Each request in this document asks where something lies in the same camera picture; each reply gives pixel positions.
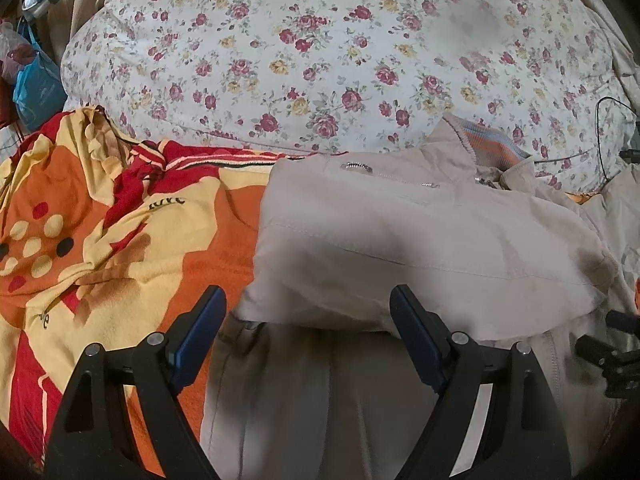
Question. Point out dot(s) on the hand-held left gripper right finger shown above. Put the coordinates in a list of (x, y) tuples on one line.
[(415, 330)]

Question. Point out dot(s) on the white floral quilt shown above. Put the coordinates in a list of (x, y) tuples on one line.
[(325, 50)]

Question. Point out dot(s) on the blue plastic bag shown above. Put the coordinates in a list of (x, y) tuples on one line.
[(37, 85)]

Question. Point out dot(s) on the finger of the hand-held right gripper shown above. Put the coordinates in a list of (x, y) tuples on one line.
[(622, 321), (600, 355)]

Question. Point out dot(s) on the red plastic bag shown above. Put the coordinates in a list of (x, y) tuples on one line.
[(9, 55)]

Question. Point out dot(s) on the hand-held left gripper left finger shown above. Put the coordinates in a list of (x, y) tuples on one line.
[(200, 330)]

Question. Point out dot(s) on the orange yellow printed blanket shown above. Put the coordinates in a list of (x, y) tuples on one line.
[(100, 260)]

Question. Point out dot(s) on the beige zip jacket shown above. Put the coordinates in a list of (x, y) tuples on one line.
[(400, 235)]

